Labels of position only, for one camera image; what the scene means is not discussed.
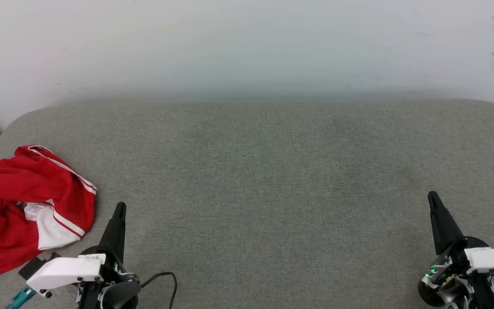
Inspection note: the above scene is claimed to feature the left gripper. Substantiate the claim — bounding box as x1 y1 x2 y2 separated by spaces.
75 203 141 309

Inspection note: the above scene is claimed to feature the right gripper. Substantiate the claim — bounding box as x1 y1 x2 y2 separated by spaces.
418 191 494 309

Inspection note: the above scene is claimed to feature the red and white garment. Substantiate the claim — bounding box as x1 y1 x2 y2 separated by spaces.
0 145 98 287

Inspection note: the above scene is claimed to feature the grey fabric sofa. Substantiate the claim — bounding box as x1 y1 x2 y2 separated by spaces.
0 99 494 309

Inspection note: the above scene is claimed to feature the thin black cable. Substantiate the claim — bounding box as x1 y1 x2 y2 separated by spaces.
140 272 178 309

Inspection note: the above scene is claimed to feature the teal cable connector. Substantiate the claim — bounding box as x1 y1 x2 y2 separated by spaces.
6 285 36 309

